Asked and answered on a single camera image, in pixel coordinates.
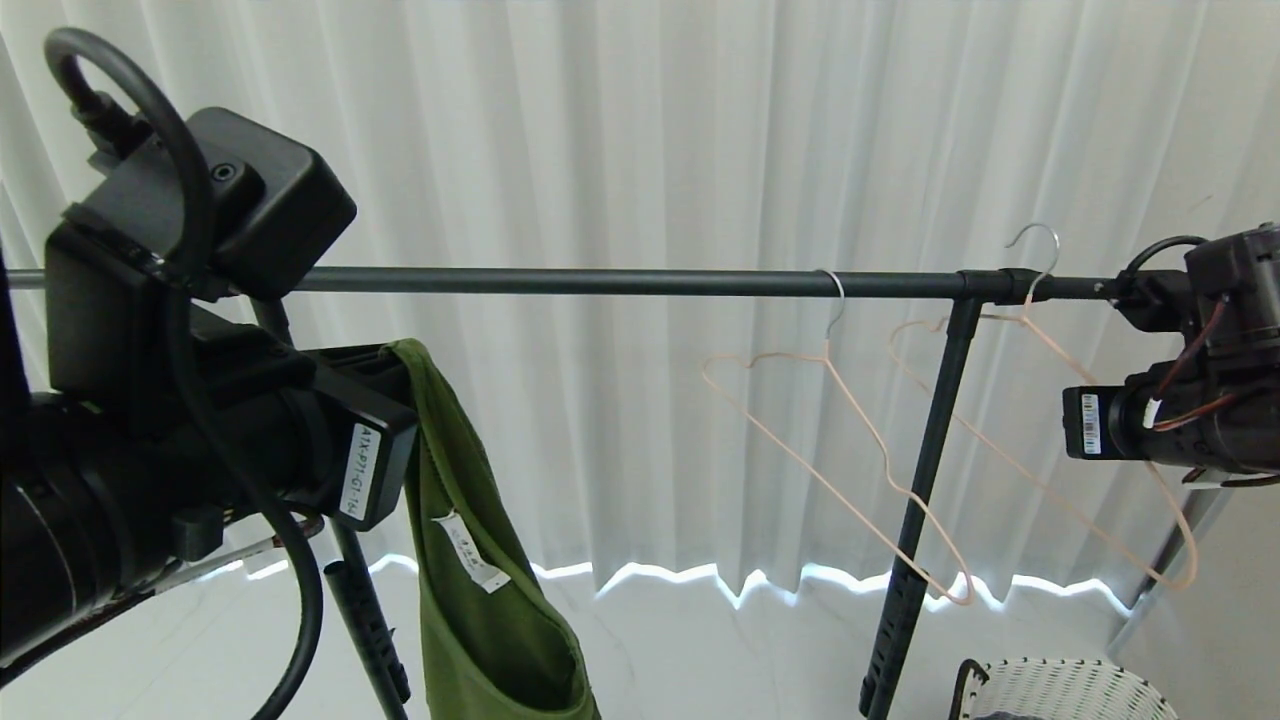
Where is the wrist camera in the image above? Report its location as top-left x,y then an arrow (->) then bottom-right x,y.
1112,225 -> 1280,346
45,105 -> 358,401

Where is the black cable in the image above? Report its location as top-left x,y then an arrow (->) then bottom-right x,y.
1120,235 -> 1209,286
43,27 -> 326,720

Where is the black clothes rack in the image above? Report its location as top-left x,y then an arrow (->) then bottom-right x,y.
0,265 -> 1136,720

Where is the white laundry basket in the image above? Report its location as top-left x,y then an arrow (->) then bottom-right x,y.
948,657 -> 1181,720

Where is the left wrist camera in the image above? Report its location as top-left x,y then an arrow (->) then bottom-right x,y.
45,105 -> 358,401

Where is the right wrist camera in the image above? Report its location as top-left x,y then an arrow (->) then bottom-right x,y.
1112,225 -> 1280,346

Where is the white curtain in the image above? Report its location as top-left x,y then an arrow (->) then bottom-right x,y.
0,0 -> 1280,611

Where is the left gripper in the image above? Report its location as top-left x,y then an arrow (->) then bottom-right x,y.
190,320 -> 419,531

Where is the green long-sleeved shirt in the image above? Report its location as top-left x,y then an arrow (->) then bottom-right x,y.
385,338 -> 601,720

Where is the pink clothes hanger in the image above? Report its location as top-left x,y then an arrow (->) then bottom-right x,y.
888,222 -> 1199,591
700,268 -> 976,608

